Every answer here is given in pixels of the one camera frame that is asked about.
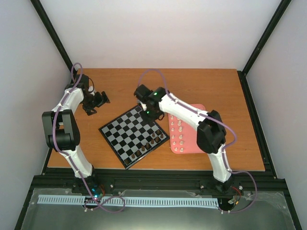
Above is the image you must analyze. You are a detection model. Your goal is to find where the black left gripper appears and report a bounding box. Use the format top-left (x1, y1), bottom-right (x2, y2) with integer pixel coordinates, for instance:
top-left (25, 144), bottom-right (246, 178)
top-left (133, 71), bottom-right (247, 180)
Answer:
top-left (82, 91), bottom-right (111, 116)

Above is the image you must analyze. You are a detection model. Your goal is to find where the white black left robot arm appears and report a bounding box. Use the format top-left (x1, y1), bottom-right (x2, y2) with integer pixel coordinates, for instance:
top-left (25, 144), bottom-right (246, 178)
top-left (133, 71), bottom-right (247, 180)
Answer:
top-left (42, 75), bottom-right (110, 193)

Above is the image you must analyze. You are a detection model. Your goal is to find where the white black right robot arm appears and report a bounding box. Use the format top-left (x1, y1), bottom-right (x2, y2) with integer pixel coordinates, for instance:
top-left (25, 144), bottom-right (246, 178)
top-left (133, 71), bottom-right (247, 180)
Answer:
top-left (134, 84), bottom-right (233, 194)

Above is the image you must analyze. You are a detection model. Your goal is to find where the black white chessboard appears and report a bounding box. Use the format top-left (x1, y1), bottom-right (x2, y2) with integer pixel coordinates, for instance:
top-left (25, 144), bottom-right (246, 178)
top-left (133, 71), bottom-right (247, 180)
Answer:
top-left (99, 105), bottom-right (169, 170)

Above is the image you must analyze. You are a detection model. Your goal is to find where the pink plastic tray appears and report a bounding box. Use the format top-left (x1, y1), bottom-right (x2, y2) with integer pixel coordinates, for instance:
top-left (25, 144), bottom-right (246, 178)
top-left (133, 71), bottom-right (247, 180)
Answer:
top-left (166, 103), bottom-right (207, 154)

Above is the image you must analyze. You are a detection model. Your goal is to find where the metal sheet front cover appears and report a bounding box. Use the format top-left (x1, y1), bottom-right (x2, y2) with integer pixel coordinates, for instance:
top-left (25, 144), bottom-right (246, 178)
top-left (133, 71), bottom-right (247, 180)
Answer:
top-left (25, 189), bottom-right (295, 230)

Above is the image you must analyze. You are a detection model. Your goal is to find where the black aluminium frame base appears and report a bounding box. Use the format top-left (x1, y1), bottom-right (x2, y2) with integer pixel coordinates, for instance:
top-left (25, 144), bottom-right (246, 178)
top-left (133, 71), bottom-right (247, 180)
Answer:
top-left (15, 71), bottom-right (302, 230)

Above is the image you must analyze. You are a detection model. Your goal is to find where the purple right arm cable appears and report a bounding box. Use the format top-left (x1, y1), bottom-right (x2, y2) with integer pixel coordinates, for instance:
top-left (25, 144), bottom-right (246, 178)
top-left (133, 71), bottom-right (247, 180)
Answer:
top-left (138, 69), bottom-right (259, 214)

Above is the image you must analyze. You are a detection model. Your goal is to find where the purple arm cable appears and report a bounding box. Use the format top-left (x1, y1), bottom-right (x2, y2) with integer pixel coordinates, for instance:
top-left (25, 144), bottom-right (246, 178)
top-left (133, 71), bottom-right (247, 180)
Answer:
top-left (52, 63), bottom-right (126, 214)
top-left (138, 69), bottom-right (259, 214)

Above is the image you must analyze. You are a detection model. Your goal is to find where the black left frame post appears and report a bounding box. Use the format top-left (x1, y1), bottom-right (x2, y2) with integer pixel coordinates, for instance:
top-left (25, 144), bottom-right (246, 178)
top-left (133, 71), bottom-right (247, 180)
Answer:
top-left (30, 0), bottom-right (73, 70)

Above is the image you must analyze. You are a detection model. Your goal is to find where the black frame post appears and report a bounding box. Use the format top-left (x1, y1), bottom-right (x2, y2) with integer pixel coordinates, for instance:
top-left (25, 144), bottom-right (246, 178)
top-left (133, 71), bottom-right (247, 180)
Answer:
top-left (241, 0), bottom-right (293, 75)
top-left (30, 0), bottom-right (73, 70)

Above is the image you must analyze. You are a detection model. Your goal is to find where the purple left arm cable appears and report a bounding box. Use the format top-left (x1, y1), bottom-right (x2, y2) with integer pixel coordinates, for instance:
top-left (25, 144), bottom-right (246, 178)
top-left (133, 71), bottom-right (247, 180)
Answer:
top-left (52, 63), bottom-right (126, 214)

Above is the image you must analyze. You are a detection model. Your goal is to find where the black right frame post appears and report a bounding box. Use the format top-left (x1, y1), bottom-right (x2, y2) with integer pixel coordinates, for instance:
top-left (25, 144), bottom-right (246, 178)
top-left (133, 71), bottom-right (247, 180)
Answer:
top-left (241, 0), bottom-right (293, 75)

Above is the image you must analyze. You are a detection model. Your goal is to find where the light blue cable duct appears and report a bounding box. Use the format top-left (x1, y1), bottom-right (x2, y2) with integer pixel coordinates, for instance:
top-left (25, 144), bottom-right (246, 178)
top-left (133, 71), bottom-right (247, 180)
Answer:
top-left (37, 195), bottom-right (219, 209)

